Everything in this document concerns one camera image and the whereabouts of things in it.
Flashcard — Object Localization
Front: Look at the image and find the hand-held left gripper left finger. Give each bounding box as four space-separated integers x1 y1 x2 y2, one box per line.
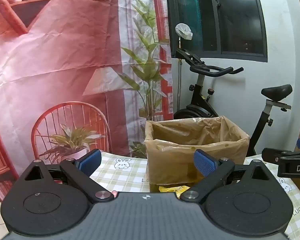
24 149 115 203

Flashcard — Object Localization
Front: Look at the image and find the yellow snack packet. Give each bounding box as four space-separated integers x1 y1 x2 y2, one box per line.
159 185 192 197

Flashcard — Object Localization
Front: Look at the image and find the white plastic cover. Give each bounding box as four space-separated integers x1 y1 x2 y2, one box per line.
175 23 193 40

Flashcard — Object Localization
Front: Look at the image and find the checked tablecloth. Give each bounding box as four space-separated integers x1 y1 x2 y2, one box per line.
90 151 300 240

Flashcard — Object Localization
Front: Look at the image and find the brown cardboard box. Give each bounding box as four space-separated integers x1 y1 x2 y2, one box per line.
144 116 250 185

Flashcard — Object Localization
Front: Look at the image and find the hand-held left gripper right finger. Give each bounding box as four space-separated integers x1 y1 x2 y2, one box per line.
180 149 274 202

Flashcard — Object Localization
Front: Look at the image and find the black exercise bike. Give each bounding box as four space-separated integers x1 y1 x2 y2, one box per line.
174 48 293 157

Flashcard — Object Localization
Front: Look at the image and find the dark framed window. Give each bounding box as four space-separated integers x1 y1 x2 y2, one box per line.
165 0 268 63

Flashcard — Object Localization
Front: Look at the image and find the printed wall backdrop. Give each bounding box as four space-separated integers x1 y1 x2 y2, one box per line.
0 0 174 203

